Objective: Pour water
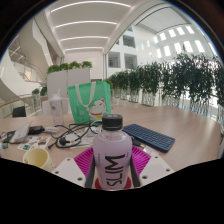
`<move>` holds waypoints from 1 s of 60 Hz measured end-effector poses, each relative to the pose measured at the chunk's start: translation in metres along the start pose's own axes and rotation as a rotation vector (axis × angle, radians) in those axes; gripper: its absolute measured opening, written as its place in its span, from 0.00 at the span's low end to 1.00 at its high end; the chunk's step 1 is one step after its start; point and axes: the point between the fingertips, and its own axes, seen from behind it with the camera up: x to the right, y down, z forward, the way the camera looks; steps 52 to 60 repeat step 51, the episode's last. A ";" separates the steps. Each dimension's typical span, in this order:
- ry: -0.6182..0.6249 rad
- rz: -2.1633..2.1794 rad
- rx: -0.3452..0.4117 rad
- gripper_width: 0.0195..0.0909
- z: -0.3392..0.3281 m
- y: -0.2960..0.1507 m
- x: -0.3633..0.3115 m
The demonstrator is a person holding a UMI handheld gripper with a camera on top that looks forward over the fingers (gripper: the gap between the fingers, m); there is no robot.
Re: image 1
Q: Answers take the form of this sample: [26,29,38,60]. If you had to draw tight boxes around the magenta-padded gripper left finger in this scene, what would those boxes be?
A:
[52,147,98,189]

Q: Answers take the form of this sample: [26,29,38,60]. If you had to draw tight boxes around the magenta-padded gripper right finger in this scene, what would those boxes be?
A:
[129,145,175,189]

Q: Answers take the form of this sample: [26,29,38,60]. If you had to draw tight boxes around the purple drink bottle black cap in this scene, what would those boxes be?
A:
[92,114,133,191]

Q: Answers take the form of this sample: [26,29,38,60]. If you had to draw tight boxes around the dark blue keyboard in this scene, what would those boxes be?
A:
[122,123,176,154]

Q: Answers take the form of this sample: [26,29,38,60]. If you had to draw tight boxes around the pale yellow mug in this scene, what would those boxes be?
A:
[22,147,56,173]

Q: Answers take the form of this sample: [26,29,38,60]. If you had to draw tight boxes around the colourful sticker sheet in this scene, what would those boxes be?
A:
[17,134,52,152]

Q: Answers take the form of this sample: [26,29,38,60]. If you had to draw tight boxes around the black power adapter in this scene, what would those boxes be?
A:
[28,125,46,135]

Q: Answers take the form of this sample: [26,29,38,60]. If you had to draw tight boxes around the green tote bag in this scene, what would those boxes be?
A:
[67,81,113,125]

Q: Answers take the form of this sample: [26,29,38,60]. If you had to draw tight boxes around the clear plastic shaker bottle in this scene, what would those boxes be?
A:
[48,89,65,127]

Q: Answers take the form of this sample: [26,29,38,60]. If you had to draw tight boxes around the open paper booklet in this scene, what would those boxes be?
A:
[8,121,34,144]

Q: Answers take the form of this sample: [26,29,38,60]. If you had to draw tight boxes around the wooden planter with green plants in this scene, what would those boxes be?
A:
[31,85,48,104]

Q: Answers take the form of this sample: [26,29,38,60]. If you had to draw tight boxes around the white cabinet with plants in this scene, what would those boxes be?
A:
[46,60,94,101]

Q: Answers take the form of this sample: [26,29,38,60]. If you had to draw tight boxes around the row of green potted trees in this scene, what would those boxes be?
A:
[104,53,224,126]

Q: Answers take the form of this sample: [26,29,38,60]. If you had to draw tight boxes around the ceiling light strips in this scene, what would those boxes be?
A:
[49,0,133,53]

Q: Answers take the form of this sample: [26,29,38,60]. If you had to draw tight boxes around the black cable tangle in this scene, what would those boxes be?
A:
[47,120,103,150]

